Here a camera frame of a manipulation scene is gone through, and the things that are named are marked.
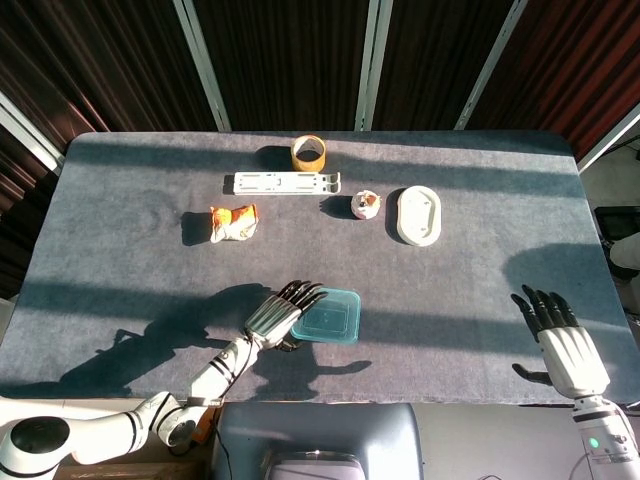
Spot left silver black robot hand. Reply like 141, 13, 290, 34
243, 279, 324, 353

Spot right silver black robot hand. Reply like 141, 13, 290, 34
510, 284, 612, 401

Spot teal square container lid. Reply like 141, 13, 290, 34
289, 287, 362, 346

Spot crumpled orange white snack wrapper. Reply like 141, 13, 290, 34
208, 203, 261, 245

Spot white object beside table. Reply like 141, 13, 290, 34
608, 232, 640, 281

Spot grey robot torso housing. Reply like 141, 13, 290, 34
211, 402, 427, 480

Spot blue-grey tablecloth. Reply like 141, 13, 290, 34
0, 130, 640, 406

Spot black device beside table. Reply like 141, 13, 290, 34
593, 205, 640, 242

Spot small pink toy cake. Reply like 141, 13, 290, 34
351, 189, 383, 221

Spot brown packing tape roll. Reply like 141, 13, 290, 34
290, 133, 329, 173

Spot white oval plastic dish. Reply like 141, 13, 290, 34
389, 185, 443, 247

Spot white metal window post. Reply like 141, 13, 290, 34
578, 115, 640, 172
0, 92, 66, 175
172, 0, 233, 133
453, 0, 530, 131
355, 0, 397, 132

